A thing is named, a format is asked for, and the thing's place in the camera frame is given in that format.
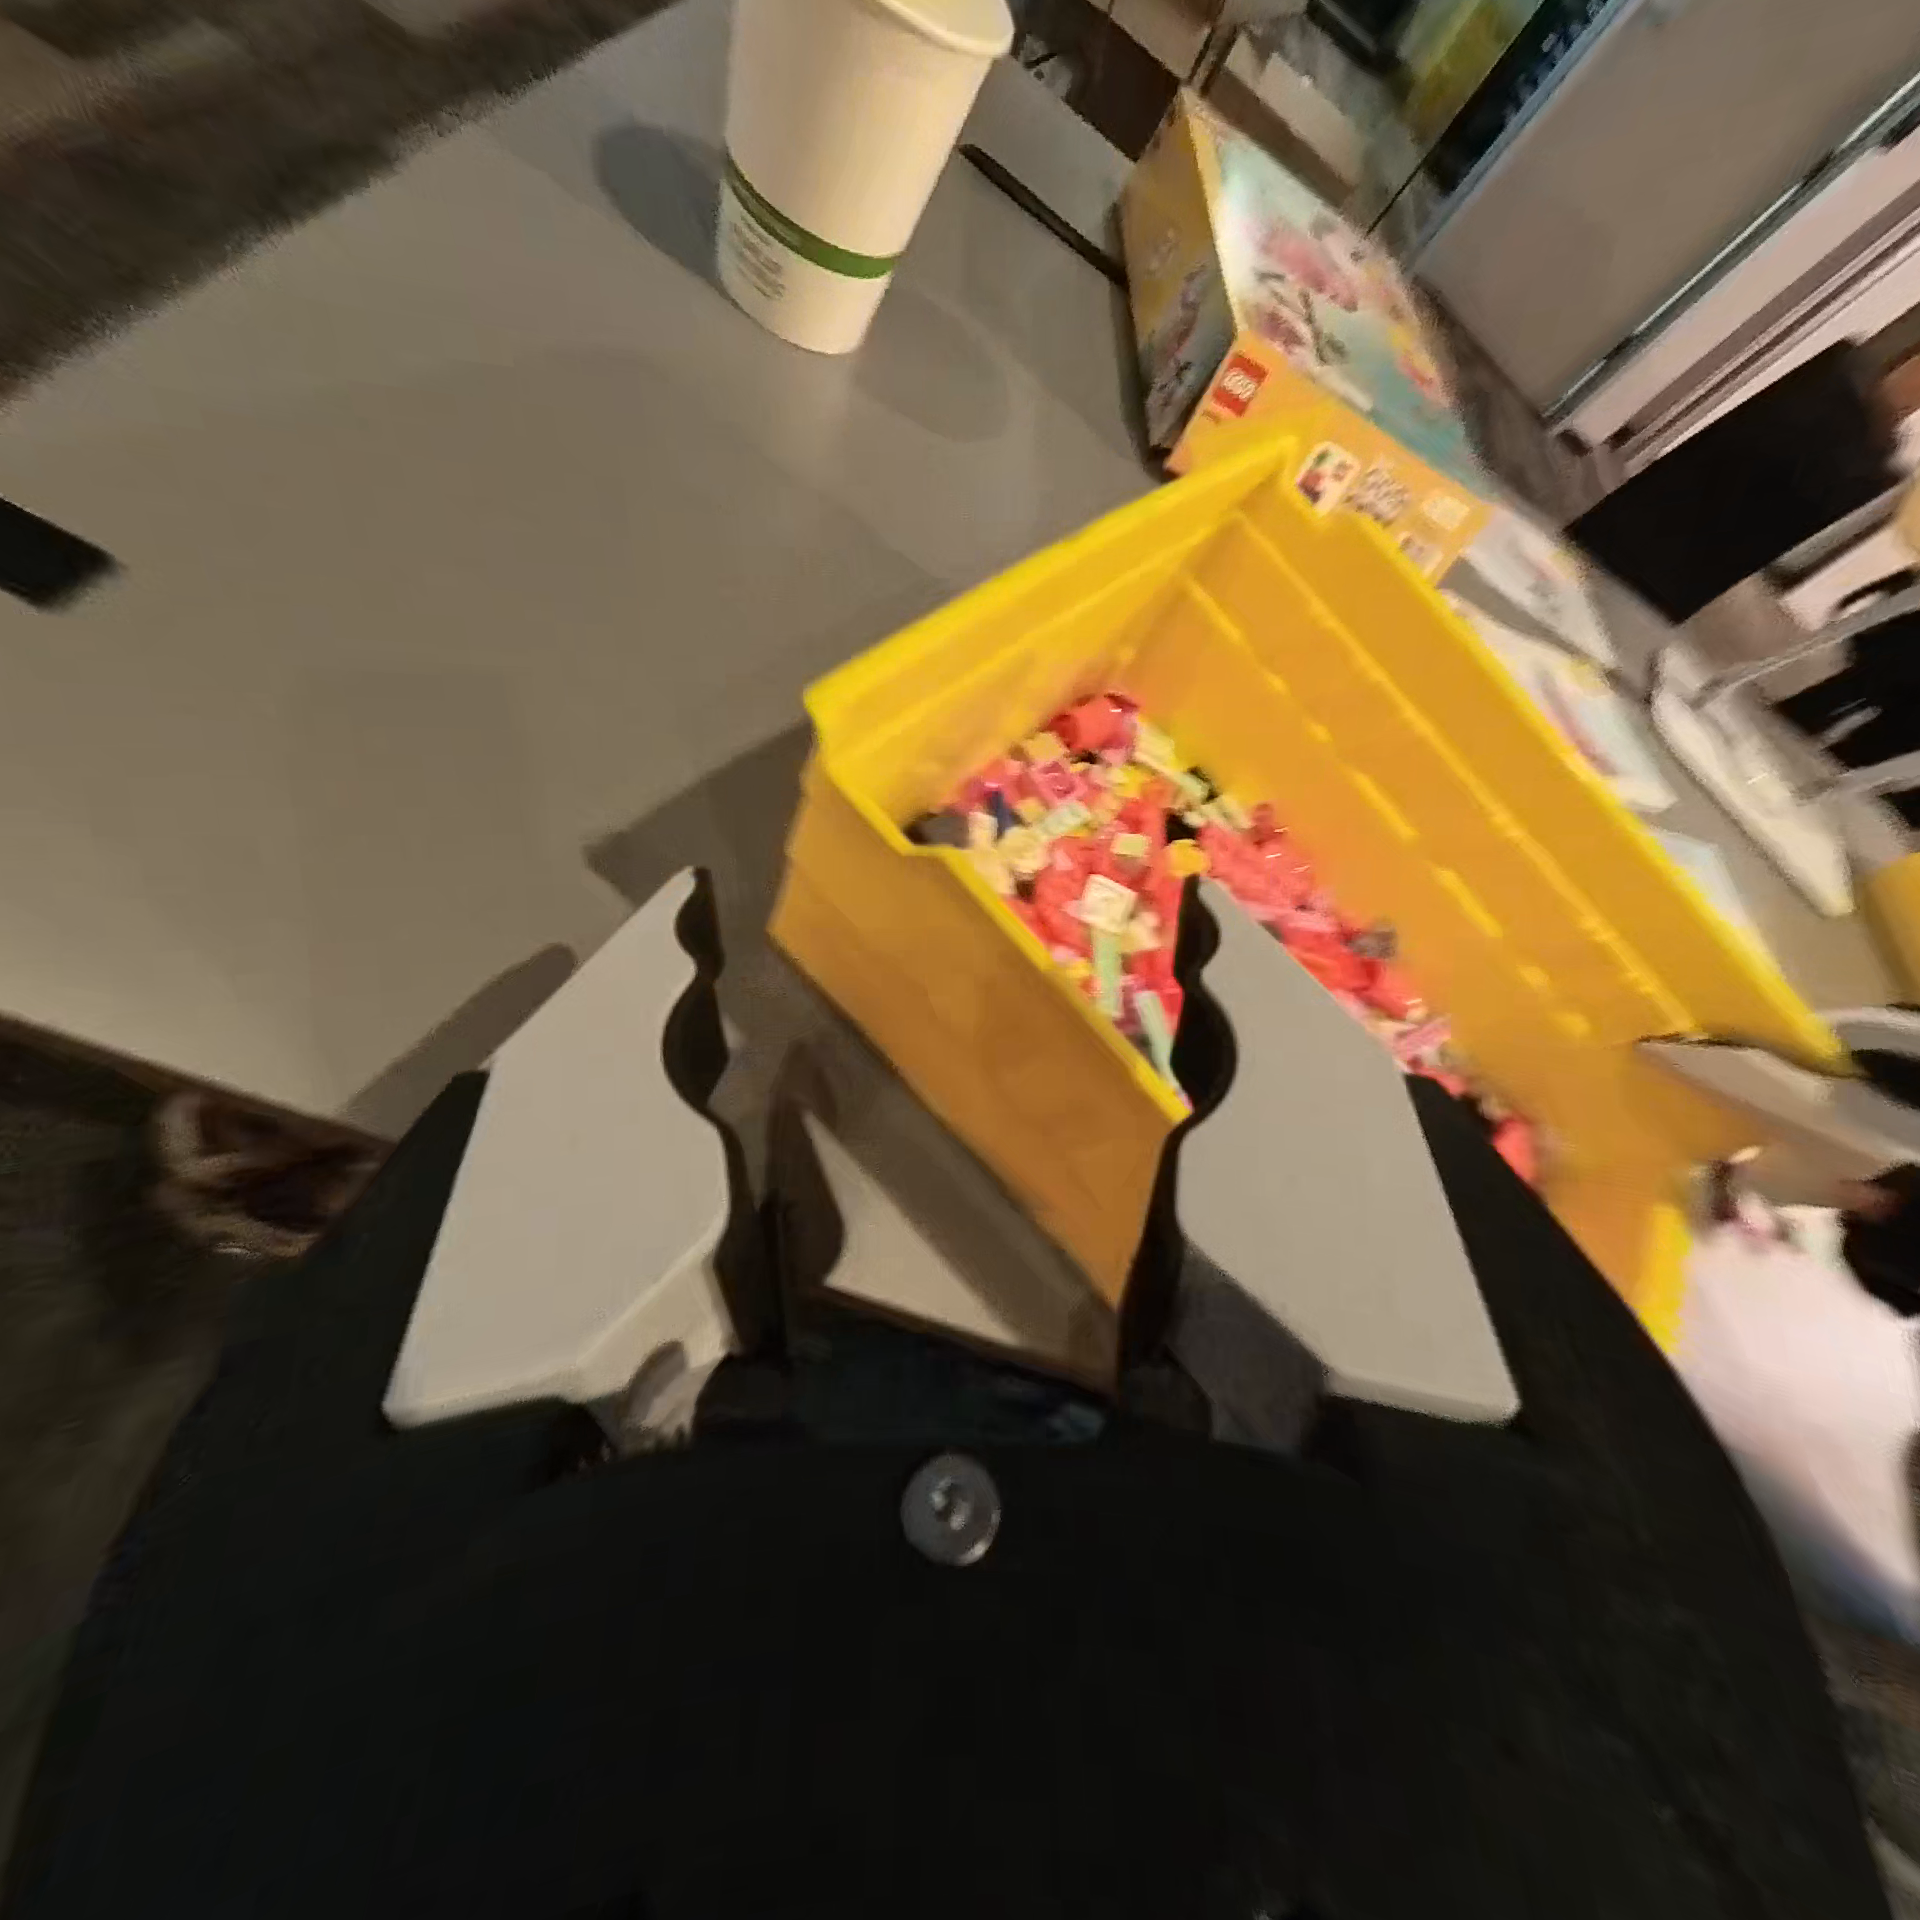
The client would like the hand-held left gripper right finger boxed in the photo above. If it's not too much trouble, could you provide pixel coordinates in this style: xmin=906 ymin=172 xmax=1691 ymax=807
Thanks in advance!
xmin=1115 ymin=873 xmax=1523 ymax=1428

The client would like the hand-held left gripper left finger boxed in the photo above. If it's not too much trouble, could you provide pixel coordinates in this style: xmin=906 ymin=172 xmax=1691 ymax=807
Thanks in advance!
xmin=382 ymin=866 xmax=785 ymax=1432

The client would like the yellow toy brick set box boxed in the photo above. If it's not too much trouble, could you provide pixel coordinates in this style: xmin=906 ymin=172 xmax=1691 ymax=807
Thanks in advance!
xmin=1124 ymin=91 xmax=1493 ymax=588

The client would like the white paper cup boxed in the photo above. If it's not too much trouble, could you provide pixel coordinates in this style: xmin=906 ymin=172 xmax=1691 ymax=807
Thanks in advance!
xmin=717 ymin=0 xmax=1012 ymax=358

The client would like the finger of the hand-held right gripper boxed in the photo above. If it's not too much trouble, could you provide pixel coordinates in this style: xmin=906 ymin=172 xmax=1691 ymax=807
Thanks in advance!
xmin=1635 ymin=1033 xmax=1920 ymax=1209

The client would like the deep yellow plastic bin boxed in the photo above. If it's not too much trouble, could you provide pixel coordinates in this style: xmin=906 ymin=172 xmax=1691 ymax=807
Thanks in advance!
xmin=768 ymin=433 xmax=1851 ymax=1350

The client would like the pile of colourful toy bricks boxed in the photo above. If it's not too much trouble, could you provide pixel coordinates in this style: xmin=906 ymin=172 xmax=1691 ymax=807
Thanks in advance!
xmin=906 ymin=692 xmax=1550 ymax=1189

